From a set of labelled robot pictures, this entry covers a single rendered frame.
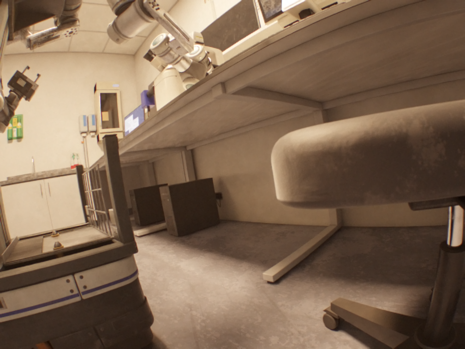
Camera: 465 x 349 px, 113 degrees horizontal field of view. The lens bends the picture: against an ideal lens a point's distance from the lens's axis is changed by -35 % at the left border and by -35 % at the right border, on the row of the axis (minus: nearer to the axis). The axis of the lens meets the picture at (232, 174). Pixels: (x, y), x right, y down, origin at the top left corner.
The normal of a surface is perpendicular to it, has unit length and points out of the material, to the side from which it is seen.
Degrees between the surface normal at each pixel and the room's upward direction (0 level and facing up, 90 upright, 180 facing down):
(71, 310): 90
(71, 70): 90
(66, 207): 90
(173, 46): 156
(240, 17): 86
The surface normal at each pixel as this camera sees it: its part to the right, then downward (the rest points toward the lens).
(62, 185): 0.67, -0.09
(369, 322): -0.95, 0.14
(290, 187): -0.84, 0.15
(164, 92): -0.63, 0.15
